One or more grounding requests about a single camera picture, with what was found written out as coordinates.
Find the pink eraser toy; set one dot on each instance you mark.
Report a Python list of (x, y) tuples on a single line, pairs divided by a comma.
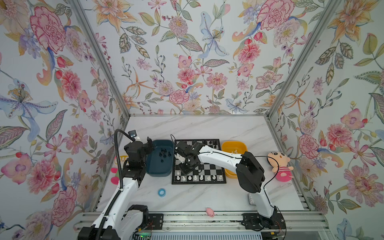
[(210, 212)]

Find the yellow white plush toy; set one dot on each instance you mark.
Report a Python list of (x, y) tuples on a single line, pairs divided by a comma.
[(114, 176)]

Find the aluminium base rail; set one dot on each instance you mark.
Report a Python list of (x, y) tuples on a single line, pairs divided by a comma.
[(293, 221)]

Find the teal plastic tray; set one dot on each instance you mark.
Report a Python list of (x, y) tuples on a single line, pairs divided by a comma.
[(160, 161)]

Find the pink plush doll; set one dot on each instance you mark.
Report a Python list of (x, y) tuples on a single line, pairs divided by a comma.
[(279, 162)]

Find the black white chessboard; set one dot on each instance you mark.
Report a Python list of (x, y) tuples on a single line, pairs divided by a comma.
[(202, 174)]

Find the small white clock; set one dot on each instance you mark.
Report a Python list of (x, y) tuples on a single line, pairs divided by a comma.
[(251, 199)]

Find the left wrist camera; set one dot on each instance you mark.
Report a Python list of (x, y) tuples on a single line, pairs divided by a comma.
[(133, 134)]

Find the yellow plastic tray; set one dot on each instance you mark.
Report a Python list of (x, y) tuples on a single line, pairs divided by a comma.
[(234, 147)]

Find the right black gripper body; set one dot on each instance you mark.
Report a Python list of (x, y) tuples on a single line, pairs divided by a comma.
[(186, 167)]

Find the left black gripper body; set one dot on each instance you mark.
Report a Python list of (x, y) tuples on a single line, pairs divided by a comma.
[(146, 149)]

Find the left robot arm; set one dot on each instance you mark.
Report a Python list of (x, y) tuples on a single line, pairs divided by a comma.
[(120, 220)]

